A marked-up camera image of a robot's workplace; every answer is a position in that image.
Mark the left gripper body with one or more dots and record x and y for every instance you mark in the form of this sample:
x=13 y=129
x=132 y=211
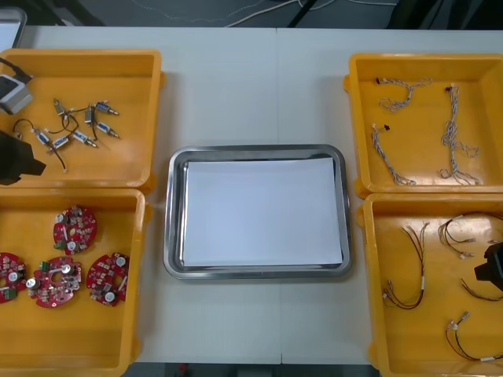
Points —
x=15 y=161

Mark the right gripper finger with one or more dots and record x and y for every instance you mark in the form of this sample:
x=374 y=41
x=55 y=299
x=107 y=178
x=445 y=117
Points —
x=483 y=273

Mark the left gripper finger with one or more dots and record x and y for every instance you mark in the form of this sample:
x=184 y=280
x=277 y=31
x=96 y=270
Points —
x=38 y=167

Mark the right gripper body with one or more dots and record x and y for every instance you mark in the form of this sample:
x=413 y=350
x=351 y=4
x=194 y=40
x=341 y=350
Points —
x=497 y=275

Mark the blue-label metal solenoid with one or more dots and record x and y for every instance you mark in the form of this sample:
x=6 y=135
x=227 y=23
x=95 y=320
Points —
x=61 y=142
x=41 y=136

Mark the round red circuit board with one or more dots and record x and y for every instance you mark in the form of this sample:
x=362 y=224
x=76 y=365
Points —
x=74 y=231
x=106 y=279
x=9 y=275
x=55 y=282

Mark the pile of metal solenoids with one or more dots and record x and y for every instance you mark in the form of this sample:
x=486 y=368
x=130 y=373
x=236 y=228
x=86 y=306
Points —
x=103 y=107

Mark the yellow-orange plastic bin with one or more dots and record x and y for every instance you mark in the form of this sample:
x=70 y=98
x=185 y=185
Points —
x=98 y=345
x=118 y=66
x=361 y=118
x=416 y=345

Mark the white paper sheet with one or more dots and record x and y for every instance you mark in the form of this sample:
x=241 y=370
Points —
x=8 y=35
x=259 y=212

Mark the small steel tray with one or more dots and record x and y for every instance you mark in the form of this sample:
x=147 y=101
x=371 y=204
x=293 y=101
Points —
x=21 y=17

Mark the black metal bar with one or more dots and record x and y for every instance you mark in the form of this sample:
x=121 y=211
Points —
x=300 y=15

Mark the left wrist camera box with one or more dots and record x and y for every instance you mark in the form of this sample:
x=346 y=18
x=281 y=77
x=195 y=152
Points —
x=13 y=96

